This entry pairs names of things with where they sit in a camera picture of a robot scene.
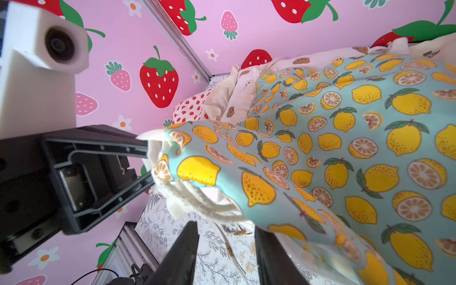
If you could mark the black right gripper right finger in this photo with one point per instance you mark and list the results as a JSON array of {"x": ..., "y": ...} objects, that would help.
[{"x": 274, "y": 265}]

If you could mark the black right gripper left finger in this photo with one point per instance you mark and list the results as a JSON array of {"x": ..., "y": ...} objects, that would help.
[{"x": 178, "y": 266}]

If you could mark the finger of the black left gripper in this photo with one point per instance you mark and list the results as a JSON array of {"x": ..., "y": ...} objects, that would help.
[{"x": 92, "y": 178}]

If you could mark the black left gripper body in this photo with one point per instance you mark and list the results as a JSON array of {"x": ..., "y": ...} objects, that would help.
[{"x": 29, "y": 204}]

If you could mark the teal lemon print pillow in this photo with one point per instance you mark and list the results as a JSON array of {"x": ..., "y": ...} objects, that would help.
[{"x": 356, "y": 161}]

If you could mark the white cookie print pillow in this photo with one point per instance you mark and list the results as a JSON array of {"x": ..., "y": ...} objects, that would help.
[{"x": 230, "y": 99}]

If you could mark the grey floral bed sheet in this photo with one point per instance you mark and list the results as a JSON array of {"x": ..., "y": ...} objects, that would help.
[{"x": 226, "y": 252}]

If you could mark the white strawberry print pillow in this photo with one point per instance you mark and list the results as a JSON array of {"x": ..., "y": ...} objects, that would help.
[{"x": 191, "y": 109}]

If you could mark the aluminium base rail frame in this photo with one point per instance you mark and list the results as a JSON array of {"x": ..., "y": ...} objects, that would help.
[{"x": 125, "y": 256}]

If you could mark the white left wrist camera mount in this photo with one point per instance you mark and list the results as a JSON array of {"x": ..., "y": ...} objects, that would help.
[{"x": 41, "y": 55}]

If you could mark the aluminium frame post left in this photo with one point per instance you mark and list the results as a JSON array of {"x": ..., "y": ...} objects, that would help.
[{"x": 158, "y": 12}]

